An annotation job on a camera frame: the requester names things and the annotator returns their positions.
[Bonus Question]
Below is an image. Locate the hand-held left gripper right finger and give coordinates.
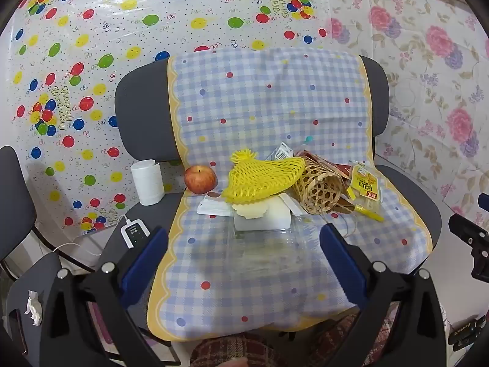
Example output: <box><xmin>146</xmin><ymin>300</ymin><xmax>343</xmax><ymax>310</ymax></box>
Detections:
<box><xmin>319</xmin><ymin>222</ymin><xmax>447</xmax><ymax>367</ymax></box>

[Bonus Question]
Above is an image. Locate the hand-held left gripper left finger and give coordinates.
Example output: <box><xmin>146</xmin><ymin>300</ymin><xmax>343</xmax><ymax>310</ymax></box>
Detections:
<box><xmin>36</xmin><ymin>225</ymin><xmax>180</xmax><ymax>367</ymax></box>

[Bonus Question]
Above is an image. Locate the woven bamboo basket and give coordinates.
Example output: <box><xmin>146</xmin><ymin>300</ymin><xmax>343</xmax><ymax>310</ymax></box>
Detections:
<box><xmin>292</xmin><ymin>155</ymin><xmax>360</xmax><ymax>238</ymax></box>

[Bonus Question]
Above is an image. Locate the white black remote device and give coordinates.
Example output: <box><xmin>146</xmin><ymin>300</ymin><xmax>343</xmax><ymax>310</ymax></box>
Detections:
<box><xmin>121</xmin><ymin>220</ymin><xmax>153</xmax><ymax>249</ymax></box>

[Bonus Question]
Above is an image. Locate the white ribbed paper cup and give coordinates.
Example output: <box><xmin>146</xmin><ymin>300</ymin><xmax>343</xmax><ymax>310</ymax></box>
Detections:
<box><xmin>131</xmin><ymin>159</ymin><xmax>165</xmax><ymax>206</ymax></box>

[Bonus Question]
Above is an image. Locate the clear plastic container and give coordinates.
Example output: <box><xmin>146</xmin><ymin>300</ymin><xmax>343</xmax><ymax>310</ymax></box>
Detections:
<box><xmin>232</xmin><ymin>214</ymin><xmax>329</xmax><ymax>262</ymax></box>

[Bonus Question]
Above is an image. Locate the yellow snack packet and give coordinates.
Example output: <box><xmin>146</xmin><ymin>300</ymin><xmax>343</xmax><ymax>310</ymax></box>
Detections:
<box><xmin>346</xmin><ymin>161</ymin><xmax>384</xmax><ymax>222</ymax></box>

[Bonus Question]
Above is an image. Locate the white flat packet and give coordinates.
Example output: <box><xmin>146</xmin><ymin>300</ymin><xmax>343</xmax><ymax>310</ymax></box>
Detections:
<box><xmin>197</xmin><ymin>194</ymin><xmax>234</xmax><ymax>218</ymax></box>

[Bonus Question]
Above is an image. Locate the white foam block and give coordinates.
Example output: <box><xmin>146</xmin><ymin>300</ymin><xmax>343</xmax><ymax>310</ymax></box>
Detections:
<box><xmin>233</xmin><ymin>198</ymin><xmax>292</xmax><ymax>232</ymax></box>

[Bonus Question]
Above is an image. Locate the red apple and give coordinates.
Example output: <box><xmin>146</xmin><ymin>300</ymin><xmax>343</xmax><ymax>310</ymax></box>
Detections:
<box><xmin>184</xmin><ymin>165</ymin><xmax>218</xmax><ymax>194</ymax></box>

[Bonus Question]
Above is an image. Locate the pale yellow paper liner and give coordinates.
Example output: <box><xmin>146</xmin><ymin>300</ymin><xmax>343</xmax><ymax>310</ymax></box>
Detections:
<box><xmin>232</xmin><ymin>202</ymin><xmax>270</xmax><ymax>220</ymax></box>

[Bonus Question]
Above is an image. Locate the red printed packet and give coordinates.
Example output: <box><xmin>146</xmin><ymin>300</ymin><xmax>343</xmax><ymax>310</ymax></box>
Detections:
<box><xmin>296</xmin><ymin>151</ymin><xmax>352</xmax><ymax>184</ymax></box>

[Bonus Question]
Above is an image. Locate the yellow foam fruit net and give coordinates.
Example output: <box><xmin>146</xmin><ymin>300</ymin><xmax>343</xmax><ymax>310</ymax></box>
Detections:
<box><xmin>222</xmin><ymin>150</ymin><xmax>306</xmax><ymax>204</ymax></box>

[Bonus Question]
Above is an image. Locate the silver wrapper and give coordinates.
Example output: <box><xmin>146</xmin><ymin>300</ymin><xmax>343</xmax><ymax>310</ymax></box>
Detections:
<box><xmin>266</xmin><ymin>141</ymin><xmax>294</xmax><ymax>161</ymax></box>

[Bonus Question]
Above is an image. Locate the crumpled white tissue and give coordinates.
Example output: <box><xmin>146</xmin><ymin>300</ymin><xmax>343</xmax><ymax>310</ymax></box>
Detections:
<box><xmin>25</xmin><ymin>291</ymin><xmax>42</xmax><ymax>326</ymax></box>

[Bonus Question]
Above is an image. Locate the red plaid cloth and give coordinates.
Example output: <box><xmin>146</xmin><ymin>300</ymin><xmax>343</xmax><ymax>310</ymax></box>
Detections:
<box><xmin>190</xmin><ymin>313</ymin><xmax>362</xmax><ymax>367</ymax></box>

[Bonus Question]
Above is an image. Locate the floral print sheet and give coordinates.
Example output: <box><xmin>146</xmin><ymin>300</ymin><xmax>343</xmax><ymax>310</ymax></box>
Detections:
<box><xmin>325</xmin><ymin>0</ymin><xmax>489</xmax><ymax>238</ymax></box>

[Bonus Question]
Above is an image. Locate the dark grey chair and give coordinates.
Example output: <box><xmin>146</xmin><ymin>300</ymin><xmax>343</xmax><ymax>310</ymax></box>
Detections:
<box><xmin>0</xmin><ymin>145</ymin><xmax>101</xmax><ymax>367</ymax></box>

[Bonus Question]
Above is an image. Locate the grey office chair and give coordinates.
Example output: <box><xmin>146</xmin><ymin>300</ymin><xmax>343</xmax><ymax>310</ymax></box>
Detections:
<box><xmin>114</xmin><ymin>51</ymin><xmax>444</xmax><ymax>337</ymax></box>

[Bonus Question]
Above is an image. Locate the blue checkered blanket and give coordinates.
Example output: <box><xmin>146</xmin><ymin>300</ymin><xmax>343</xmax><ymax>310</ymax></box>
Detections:
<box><xmin>147</xmin><ymin>48</ymin><xmax>434</xmax><ymax>343</ymax></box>

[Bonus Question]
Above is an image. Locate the balloon print plastic sheet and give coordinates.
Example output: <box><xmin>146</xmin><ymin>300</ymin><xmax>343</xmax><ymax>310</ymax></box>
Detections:
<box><xmin>0</xmin><ymin>0</ymin><xmax>335</xmax><ymax>272</ymax></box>

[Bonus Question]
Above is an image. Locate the white charger cable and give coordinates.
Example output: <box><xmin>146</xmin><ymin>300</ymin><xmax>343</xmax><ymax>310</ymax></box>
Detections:
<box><xmin>53</xmin><ymin>214</ymin><xmax>131</xmax><ymax>262</ymax></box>

